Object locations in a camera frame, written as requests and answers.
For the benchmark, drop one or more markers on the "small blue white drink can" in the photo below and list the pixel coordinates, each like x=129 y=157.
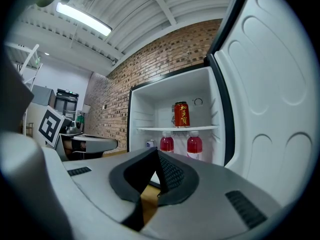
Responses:
x=150 y=143

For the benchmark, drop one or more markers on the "white metal rack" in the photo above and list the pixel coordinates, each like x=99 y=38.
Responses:
x=30 y=59

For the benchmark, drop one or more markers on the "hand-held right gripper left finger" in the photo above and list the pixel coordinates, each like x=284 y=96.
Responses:
x=130 y=174

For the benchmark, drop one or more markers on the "pink drink bottle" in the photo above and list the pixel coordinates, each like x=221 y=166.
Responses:
x=167 y=142
x=194 y=145

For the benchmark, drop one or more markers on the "glass fridge shelf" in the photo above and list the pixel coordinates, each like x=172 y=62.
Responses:
x=160 y=128

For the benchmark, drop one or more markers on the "white fridge with black frame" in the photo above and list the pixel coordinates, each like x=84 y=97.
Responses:
x=150 y=101

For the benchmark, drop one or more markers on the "long ceiling tube light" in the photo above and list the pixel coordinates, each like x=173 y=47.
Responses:
x=83 y=19

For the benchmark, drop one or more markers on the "white fridge door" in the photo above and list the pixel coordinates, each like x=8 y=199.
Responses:
x=265 y=96

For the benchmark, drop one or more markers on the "round fridge thermostat dial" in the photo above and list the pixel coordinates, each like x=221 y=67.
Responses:
x=198 y=101

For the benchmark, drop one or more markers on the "wooden chair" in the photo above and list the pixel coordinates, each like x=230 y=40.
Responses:
x=29 y=129

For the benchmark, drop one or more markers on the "grey cabinet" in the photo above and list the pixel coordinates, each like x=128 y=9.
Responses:
x=43 y=95

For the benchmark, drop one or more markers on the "black glass-door cabinet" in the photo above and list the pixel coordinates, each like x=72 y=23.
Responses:
x=66 y=104

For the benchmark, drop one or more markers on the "red drink can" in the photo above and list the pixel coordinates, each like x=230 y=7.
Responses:
x=181 y=114

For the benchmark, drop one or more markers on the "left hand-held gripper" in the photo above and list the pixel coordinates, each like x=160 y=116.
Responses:
x=51 y=126

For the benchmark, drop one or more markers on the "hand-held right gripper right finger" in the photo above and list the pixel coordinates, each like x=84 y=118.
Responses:
x=180 y=181

